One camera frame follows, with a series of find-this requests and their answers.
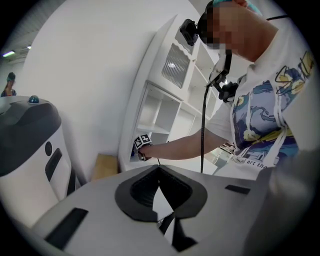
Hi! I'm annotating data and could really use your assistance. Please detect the brown cardboard box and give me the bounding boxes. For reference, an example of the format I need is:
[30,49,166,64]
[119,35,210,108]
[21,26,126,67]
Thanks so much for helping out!
[91,152,120,181]

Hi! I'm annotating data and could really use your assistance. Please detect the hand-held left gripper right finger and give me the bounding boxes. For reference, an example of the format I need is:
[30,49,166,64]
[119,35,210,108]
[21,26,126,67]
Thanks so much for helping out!
[159,165,258,256]

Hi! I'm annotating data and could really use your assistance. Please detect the person's white printed t-shirt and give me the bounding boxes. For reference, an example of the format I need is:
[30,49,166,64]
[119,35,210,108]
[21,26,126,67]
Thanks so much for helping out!
[207,24,320,176]

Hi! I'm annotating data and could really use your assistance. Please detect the black chest clip mount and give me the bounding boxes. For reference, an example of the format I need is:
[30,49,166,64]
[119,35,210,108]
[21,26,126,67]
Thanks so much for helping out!
[214,80,240,103]

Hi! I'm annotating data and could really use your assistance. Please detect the person's head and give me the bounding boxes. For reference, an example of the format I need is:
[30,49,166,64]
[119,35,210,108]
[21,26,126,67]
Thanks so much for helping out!
[199,0,280,63]

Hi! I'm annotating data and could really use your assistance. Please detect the white shelf unit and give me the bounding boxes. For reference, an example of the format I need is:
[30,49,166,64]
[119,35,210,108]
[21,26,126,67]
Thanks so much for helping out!
[118,14,226,173]

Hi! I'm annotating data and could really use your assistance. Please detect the black head-mounted camera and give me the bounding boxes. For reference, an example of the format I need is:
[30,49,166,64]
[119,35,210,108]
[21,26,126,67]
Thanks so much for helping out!
[179,18,201,47]

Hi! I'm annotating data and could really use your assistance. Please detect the white and black service robot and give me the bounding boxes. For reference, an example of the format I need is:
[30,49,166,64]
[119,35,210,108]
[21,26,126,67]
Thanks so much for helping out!
[0,94,82,226]

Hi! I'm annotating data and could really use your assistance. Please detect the teal head cap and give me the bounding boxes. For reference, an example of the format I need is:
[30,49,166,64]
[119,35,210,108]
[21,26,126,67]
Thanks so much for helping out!
[212,0,263,16]

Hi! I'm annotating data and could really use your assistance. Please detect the thick black cable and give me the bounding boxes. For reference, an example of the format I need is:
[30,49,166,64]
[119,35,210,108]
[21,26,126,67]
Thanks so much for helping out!
[199,49,233,174]

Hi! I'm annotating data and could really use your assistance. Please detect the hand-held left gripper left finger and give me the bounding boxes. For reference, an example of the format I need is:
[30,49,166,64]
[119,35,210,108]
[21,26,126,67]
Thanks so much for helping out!
[31,164,176,256]

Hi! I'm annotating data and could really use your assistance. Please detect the ribbed glass cabinet door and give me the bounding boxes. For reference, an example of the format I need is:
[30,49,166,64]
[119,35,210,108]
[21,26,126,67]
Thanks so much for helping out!
[160,43,191,89]

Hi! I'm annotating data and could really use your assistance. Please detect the person's right forearm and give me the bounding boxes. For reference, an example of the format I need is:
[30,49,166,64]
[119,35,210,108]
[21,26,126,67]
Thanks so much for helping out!
[138,128,226,161]

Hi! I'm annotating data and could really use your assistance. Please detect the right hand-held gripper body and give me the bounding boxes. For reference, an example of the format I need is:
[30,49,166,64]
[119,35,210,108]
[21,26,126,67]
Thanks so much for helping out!
[134,134,154,161]

